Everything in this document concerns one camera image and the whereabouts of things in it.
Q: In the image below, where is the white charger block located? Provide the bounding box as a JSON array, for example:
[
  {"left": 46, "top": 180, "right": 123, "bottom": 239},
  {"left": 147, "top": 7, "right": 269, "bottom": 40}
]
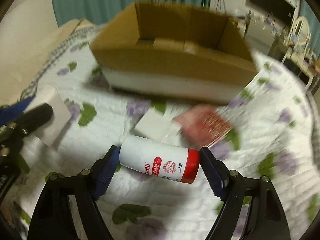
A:
[{"left": 24, "top": 86, "right": 71, "bottom": 147}]

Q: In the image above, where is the pink rose box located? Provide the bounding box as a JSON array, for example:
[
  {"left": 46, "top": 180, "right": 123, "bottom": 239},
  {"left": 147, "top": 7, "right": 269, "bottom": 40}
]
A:
[{"left": 174, "top": 105, "right": 232, "bottom": 149}]

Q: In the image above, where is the white bottle red cap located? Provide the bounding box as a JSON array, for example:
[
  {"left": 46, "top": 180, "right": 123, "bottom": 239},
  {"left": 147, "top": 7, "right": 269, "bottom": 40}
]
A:
[{"left": 119, "top": 135, "right": 200, "bottom": 184}]

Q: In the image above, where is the white small box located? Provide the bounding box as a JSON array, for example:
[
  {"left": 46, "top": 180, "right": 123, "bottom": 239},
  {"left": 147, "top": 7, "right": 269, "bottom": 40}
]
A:
[{"left": 132, "top": 108, "right": 181, "bottom": 144}]

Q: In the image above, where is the beige blanket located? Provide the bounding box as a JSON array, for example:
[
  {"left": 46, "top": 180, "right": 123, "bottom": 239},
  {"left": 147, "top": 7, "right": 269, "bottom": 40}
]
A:
[{"left": 1, "top": 19, "right": 95, "bottom": 105}]

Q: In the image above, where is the floral quilted bedspread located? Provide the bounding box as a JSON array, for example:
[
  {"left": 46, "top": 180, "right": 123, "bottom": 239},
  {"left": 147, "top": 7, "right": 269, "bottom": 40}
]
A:
[{"left": 1, "top": 27, "right": 319, "bottom": 239}]

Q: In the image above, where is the white vanity table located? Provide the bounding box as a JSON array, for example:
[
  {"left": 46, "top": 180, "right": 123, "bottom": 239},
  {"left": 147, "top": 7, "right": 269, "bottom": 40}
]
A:
[{"left": 280, "top": 47, "right": 319, "bottom": 94}]

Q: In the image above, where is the brown cardboard box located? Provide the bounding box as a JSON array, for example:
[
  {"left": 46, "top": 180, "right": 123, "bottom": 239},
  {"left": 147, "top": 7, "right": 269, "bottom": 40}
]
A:
[{"left": 90, "top": 2, "right": 257, "bottom": 104}]

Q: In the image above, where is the white oval mirror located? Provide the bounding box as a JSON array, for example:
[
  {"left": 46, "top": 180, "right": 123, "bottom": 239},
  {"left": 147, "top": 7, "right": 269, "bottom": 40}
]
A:
[{"left": 290, "top": 16, "right": 311, "bottom": 46}]

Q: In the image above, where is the teal right curtain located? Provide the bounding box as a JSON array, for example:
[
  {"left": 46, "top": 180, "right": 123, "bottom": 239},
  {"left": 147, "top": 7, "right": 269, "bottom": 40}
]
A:
[{"left": 299, "top": 0, "right": 320, "bottom": 59}]

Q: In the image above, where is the black wall television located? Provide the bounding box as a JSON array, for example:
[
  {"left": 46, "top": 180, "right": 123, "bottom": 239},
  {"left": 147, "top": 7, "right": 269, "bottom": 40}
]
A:
[{"left": 247, "top": 0, "right": 295, "bottom": 27}]

